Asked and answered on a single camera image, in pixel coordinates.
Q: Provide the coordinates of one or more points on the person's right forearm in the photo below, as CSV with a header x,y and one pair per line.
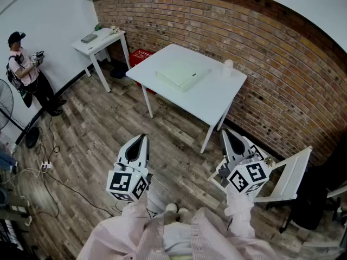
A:
x,y
240,210

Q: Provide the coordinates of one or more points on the white square table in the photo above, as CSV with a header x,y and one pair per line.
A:
x,y
206,101

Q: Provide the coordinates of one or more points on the pale green cloth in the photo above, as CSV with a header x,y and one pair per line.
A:
x,y
181,73

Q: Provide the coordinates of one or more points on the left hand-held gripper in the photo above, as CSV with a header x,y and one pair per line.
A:
x,y
119,183

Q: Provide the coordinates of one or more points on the person's white undershirt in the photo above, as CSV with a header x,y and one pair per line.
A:
x,y
177,237

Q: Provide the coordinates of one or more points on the person's left forearm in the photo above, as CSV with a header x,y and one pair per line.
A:
x,y
138,210

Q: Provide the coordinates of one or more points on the black standing fan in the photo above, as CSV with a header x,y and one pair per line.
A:
x,y
32,138

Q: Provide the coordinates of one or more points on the small dried plant sprig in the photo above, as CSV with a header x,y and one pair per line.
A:
x,y
269,161

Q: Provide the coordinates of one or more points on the person's beige trousers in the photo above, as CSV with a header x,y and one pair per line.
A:
x,y
173,218

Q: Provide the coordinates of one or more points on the pale artificial flower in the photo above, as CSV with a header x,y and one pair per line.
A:
x,y
115,30

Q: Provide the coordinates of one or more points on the person's right white shoe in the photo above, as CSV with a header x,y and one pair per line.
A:
x,y
184,211

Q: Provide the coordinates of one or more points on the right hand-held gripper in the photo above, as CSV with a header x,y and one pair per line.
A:
x,y
252,176

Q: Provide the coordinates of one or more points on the person's pink striped shirt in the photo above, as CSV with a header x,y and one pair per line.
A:
x,y
217,240

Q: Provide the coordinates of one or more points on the green leaf sprig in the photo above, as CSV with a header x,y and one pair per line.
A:
x,y
97,27

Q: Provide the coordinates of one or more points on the white side table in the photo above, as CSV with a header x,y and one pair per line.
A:
x,y
81,46

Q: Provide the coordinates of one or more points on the small white low table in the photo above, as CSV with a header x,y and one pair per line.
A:
x,y
213,175

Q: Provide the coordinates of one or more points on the white cabinet with openings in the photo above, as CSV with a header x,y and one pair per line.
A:
x,y
301,172

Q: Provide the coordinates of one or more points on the person's left white shoe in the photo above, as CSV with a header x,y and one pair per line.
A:
x,y
171,207

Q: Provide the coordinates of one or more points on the white power strip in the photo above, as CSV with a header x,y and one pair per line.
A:
x,y
46,165

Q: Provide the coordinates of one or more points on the flat grey box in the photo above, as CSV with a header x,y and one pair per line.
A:
x,y
88,38

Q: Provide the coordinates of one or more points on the red box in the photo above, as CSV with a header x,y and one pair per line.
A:
x,y
138,57

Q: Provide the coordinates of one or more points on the person's white shoe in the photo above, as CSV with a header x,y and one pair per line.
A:
x,y
171,207
184,211

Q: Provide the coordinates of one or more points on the dark bag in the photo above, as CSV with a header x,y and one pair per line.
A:
x,y
118,73

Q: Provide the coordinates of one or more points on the black office chair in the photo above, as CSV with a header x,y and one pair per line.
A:
x,y
311,207

